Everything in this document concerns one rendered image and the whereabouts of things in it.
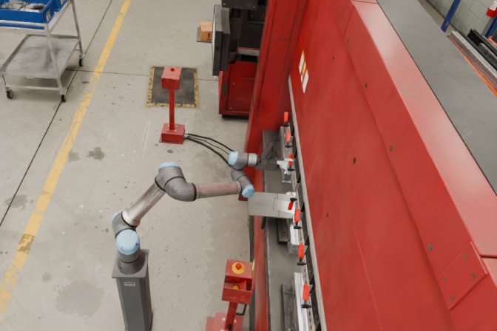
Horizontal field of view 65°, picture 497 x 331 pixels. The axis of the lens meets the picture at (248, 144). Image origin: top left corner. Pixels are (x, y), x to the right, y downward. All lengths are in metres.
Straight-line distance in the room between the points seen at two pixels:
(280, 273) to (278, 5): 1.59
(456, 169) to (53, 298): 2.87
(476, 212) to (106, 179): 3.40
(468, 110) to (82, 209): 3.16
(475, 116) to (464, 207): 0.34
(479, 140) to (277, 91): 2.02
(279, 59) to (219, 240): 1.59
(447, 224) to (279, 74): 2.11
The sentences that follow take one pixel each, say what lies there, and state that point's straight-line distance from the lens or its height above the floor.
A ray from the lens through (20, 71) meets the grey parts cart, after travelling 4.88.
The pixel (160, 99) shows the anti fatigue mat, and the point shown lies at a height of 0.02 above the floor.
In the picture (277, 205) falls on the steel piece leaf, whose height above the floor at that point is 1.00.
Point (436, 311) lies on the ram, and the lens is 0.92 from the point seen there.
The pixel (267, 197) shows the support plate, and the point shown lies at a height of 1.00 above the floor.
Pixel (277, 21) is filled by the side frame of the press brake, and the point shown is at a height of 1.77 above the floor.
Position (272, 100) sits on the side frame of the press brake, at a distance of 2.91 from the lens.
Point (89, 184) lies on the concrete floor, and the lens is 3.87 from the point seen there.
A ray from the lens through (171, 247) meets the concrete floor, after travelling 3.36.
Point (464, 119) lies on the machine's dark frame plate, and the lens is 1.07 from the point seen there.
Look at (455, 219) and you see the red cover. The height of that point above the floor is 2.28.
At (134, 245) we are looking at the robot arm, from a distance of 2.19.
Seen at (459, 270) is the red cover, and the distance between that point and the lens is 0.81.
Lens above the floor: 2.81
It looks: 41 degrees down
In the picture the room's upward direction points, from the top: 10 degrees clockwise
